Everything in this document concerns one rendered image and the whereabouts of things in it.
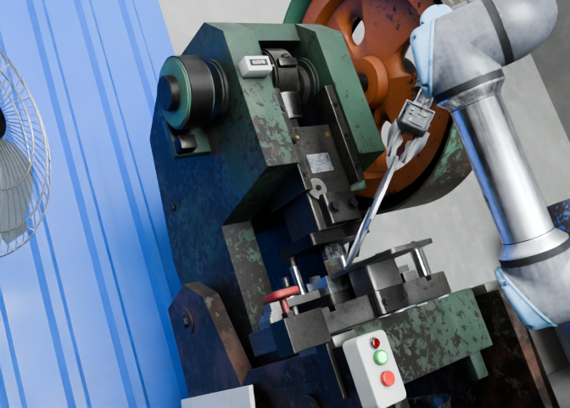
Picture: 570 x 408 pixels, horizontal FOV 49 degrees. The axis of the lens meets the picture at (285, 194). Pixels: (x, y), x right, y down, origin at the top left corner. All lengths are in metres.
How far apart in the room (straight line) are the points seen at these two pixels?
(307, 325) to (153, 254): 1.46
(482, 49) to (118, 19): 2.31
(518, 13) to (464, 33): 0.08
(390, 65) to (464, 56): 0.92
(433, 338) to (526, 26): 0.74
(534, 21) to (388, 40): 0.94
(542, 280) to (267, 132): 0.76
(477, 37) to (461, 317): 0.75
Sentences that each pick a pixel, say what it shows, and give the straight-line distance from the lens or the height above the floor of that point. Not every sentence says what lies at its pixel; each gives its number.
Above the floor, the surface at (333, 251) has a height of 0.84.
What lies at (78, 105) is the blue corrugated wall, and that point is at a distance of 2.84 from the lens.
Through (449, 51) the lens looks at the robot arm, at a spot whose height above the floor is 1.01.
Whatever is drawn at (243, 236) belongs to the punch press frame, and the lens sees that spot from 1.75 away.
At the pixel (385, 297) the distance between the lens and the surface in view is 1.50.
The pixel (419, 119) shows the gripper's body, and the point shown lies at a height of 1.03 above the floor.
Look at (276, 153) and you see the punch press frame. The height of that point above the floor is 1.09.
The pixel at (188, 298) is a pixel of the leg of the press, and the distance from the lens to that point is 1.83.
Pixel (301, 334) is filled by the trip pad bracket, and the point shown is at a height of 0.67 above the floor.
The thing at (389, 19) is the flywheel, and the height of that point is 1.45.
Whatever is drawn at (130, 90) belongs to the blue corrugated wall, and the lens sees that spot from 2.94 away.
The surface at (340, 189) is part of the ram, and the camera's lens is 1.64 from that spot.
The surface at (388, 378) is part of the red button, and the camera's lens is 1.23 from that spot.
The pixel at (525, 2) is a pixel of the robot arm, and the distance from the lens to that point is 1.07.
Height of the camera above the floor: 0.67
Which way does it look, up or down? 12 degrees up
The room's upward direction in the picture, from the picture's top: 18 degrees counter-clockwise
